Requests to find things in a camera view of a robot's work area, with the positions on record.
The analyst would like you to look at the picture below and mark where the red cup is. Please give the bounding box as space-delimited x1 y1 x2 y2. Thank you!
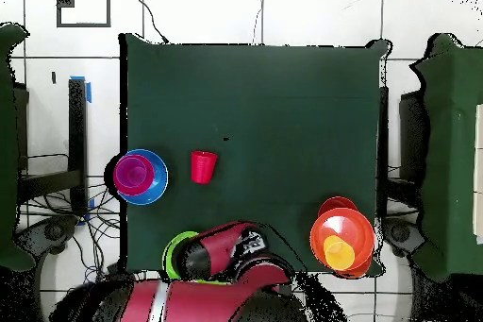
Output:
190 150 219 186

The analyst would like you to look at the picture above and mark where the blue bowl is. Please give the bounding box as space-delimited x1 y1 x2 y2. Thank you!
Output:
112 148 170 207

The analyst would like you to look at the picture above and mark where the small orange bowl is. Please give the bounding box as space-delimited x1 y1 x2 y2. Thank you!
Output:
333 260 374 280
317 195 358 218

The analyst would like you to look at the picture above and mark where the green bowl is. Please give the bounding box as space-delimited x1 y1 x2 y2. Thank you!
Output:
161 230 229 286

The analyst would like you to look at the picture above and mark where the pink bowl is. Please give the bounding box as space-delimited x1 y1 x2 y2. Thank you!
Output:
112 154 156 197

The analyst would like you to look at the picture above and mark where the large orange bowl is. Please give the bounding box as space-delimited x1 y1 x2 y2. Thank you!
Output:
309 206 376 273

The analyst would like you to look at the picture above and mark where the yellow cup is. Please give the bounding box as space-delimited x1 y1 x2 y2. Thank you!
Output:
323 234 357 271

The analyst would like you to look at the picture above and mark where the dark green table cloth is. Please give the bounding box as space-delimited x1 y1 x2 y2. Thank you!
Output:
119 32 390 277

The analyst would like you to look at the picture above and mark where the gray chair base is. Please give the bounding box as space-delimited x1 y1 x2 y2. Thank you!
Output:
379 217 425 259

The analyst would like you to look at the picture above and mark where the black chair base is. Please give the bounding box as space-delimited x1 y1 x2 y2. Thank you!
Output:
14 214 80 257

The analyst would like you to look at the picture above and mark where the green covered side table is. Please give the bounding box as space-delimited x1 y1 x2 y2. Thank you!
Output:
409 33 483 282
0 22 37 272

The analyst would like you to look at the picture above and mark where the thin floor cable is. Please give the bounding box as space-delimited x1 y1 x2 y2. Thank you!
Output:
251 0 264 45

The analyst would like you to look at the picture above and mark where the bundle of floor cables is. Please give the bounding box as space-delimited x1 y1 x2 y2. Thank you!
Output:
18 181 125 285

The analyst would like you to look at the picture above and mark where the black stool frame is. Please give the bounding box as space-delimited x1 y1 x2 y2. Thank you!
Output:
14 76 90 217

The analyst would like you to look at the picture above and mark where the black floor cable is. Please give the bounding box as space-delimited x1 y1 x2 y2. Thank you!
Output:
132 0 170 44

